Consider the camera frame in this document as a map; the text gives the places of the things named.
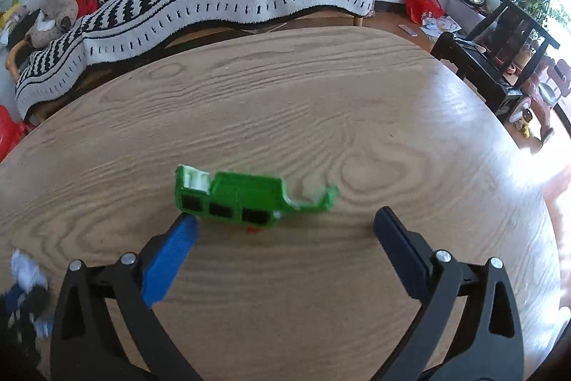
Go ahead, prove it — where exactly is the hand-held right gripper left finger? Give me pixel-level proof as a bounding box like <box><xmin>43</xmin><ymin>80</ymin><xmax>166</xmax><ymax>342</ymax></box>
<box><xmin>50</xmin><ymin>215</ymin><xmax>201</xmax><ymax>381</ymax></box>

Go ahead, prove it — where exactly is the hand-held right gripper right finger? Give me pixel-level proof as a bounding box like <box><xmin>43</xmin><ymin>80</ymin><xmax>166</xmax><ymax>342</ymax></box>
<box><xmin>374</xmin><ymin>207</ymin><xmax>524</xmax><ymax>381</ymax></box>

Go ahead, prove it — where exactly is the crumpled white wrapper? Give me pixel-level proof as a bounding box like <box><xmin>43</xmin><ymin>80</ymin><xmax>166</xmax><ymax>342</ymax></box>
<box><xmin>10</xmin><ymin>249</ymin><xmax>49</xmax><ymax>290</ymax></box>

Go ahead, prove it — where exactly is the yellow toy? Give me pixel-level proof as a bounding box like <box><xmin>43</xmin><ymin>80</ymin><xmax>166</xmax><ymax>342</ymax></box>
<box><xmin>517</xmin><ymin>113</ymin><xmax>534</xmax><ymax>139</ymax></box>

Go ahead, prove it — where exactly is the round wooden table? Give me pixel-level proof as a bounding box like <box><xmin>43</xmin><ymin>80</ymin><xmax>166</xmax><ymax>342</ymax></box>
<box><xmin>0</xmin><ymin>26</ymin><xmax>565</xmax><ymax>381</ymax></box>

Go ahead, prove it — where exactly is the shiny red bag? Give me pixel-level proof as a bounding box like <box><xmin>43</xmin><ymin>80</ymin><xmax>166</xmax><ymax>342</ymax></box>
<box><xmin>0</xmin><ymin>104</ymin><xmax>32</xmax><ymax>163</ymax></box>

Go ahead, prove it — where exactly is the pink tricycle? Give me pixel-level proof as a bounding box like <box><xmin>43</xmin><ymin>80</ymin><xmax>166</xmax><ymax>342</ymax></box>
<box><xmin>509</xmin><ymin>57</ymin><xmax>571</xmax><ymax>145</ymax></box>

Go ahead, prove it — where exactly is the black wooden chair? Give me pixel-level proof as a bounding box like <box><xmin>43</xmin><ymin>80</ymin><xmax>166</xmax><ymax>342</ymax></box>
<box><xmin>430</xmin><ymin>0</ymin><xmax>560</xmax><ymax>116</ymax></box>

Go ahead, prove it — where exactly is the brown plush toy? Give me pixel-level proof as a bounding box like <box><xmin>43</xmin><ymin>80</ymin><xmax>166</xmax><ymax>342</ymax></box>
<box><xmin>24</xmin><ymin>0</ymin><xmax>80</xmax><ymax>49</ymax></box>

